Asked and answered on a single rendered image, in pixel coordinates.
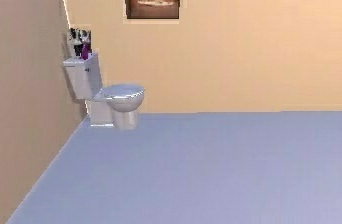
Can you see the white toilet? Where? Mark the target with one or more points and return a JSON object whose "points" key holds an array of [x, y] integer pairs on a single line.
{"points": [[119, 100]]}

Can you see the black and white bottle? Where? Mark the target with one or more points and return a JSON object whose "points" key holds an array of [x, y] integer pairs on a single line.
{"points": [[76, 41]]}

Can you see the brown framed wall picture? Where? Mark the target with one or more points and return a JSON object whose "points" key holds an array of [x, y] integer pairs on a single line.
{"points": [[152, 9]]}

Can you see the purple perfume bottle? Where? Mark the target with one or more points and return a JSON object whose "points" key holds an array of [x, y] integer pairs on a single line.
{"points": [[85, 50]]}

